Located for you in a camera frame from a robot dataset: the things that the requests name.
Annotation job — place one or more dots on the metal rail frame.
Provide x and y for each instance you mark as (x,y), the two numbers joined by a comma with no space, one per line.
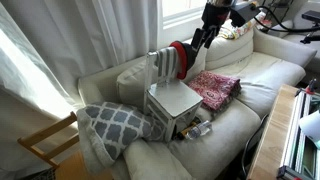
(295,146)

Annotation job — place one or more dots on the black metal chair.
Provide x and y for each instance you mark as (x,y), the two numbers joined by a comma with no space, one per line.
(280,6)

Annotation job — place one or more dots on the black hat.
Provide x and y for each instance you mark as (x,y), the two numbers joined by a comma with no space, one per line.
(192,55)

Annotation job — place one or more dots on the red patterned pillow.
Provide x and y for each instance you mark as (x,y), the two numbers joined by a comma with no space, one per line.
(215,88)

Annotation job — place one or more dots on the wooden table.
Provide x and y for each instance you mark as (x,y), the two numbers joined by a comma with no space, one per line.
(271,133)

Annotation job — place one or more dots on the red black clamp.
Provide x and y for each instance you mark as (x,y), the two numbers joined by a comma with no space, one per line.
(311,87)

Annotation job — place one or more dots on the black camera on stand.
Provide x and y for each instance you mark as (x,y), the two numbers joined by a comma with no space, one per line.
(313,16)

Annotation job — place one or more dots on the clear plastic bottle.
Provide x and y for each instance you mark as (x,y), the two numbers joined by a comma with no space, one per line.
(198,130)

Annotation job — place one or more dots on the white sofa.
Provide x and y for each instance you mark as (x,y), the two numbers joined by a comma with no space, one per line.
(216,150)

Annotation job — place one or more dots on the white curtain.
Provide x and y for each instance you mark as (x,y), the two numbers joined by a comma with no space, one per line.
(66,50)

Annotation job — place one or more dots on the floral pillow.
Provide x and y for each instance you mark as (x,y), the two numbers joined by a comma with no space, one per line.
(238,30)

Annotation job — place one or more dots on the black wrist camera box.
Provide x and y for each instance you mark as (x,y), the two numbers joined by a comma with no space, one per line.
(245,11)

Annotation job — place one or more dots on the white box side table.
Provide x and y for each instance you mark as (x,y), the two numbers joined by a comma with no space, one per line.
(173,100)

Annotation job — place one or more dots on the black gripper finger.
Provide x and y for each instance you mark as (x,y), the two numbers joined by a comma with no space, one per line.
(197,38)
(210,37)

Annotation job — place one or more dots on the white paper roll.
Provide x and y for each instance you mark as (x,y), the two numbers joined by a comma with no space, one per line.
(311,126)

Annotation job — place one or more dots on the wooden chair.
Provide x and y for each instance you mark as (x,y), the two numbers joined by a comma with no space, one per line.
(46,146)

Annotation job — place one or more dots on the grey white patterned pillow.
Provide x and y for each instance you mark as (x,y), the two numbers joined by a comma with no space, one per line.
(113,126)

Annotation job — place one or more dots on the white framed window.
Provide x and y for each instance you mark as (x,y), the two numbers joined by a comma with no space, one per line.
(183,10)

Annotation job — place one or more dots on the dark woven basket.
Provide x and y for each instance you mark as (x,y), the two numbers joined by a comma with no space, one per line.
(36,175)

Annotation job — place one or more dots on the white sofa cushion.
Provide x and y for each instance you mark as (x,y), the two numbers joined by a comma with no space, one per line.
(150,163)
(130,83)
(230,46)

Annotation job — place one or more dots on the black yellow object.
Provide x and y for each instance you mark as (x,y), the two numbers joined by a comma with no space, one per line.
(183,132)

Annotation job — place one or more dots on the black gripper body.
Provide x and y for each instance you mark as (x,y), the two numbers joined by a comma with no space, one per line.
(215,15)

